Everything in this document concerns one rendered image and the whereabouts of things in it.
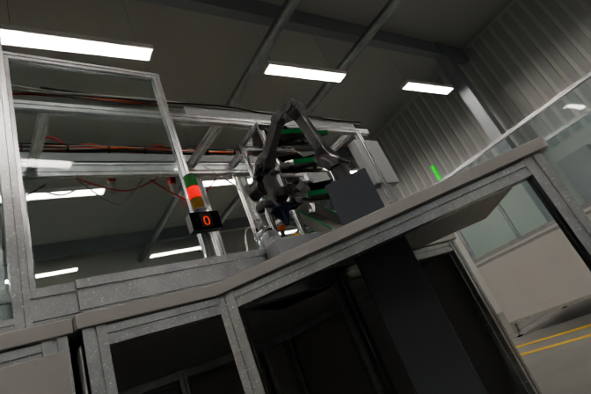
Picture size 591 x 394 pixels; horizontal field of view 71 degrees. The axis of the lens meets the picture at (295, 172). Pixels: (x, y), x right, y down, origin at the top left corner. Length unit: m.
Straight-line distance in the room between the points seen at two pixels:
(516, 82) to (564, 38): 1.17
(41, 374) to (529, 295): 4.97
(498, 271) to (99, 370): 4.93
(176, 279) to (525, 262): 4.58
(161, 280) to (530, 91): 9.51
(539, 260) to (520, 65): 5.88
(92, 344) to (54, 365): 0.07
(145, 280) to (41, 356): 0.27
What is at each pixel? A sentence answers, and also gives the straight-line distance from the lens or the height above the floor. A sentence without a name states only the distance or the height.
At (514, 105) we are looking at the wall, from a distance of 10.26.
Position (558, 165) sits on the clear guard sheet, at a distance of 5.09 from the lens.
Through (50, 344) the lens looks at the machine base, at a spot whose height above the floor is 0.82.
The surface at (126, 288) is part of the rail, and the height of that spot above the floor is 0.92.
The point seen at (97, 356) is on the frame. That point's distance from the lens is 0.98.
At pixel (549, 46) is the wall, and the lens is 10.15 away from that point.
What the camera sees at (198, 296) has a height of 0.84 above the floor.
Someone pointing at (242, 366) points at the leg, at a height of 0.66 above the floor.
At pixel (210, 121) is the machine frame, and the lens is 2.56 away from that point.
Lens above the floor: 0.60
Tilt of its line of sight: 24 degrees up
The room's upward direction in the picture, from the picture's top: 24 degrees counter-clockwise
